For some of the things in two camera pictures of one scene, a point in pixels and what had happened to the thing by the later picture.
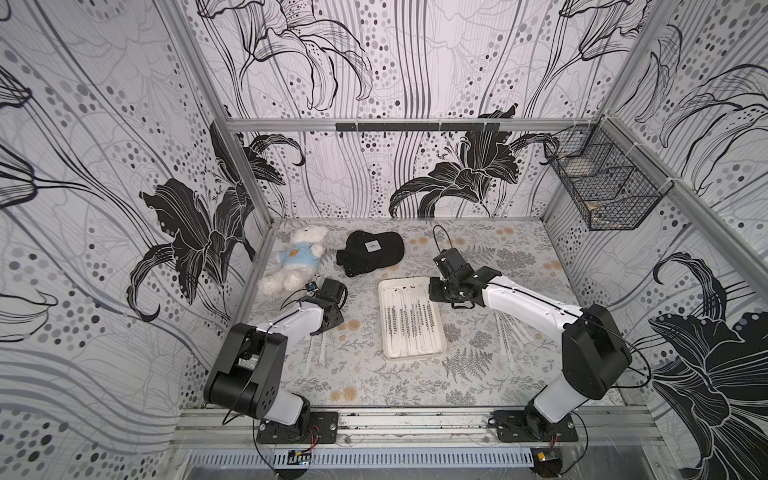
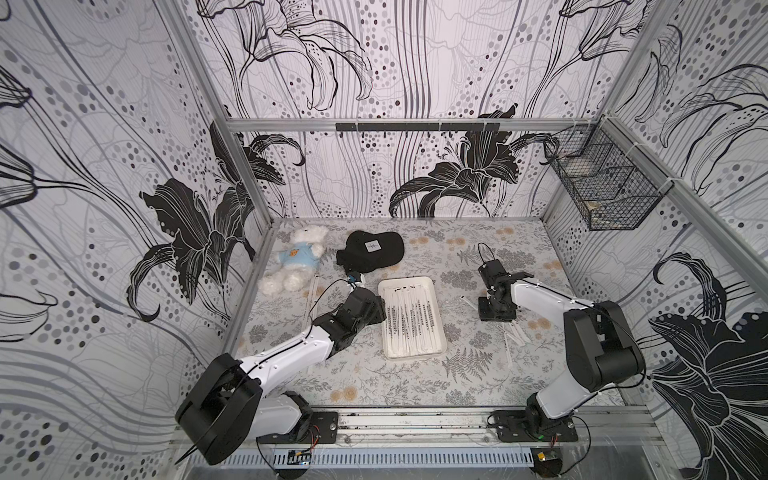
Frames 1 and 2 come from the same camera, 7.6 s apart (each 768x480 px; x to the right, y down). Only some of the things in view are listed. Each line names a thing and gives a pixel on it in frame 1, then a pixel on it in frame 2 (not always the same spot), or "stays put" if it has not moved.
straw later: x=435 y=316 stays put
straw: x=391 y=322 stays put
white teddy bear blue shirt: x=298 y=262 stays put
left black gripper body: x=337 y=318 -> x=375 y=315
